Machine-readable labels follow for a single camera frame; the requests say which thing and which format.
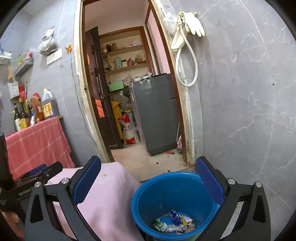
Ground white hose loop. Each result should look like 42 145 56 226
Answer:
174 27 199 88

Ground white wall rack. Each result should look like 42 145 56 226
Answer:
0 45 12 65

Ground grey wall shelf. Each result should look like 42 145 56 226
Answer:
14 50 34 77

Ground red plaid cloth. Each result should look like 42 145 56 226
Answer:
6 117 75 179

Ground orange sauce bottle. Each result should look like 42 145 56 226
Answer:
32 93 44 123

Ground white rubber gloves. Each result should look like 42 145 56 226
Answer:
171 11 205 52

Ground grey plastic bag on wall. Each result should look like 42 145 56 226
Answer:
37 28 58 56

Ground red white rice bag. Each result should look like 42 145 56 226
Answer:
119 112 140 145

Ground dark wooden door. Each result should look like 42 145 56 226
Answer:
85 27 123 150

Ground large brown oil jug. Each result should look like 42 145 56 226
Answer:
41 88 60 120

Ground grey refrigerator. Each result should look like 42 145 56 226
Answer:
129 73 179 156

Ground blue plastic bucket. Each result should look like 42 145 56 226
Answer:
131 172 219 240

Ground person's left hand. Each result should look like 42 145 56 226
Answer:
1 211 24 240

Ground trash pile in bucket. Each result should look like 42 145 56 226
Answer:
152 209 195 235

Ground wooden shelf unit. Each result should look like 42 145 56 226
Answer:
99 26 155 87

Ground dark sauce bottle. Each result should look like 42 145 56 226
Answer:
13 103 22 132

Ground green box on shelf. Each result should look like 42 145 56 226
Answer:
109 81 125 92

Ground white wall switch plate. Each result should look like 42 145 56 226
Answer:
46 48 62 65

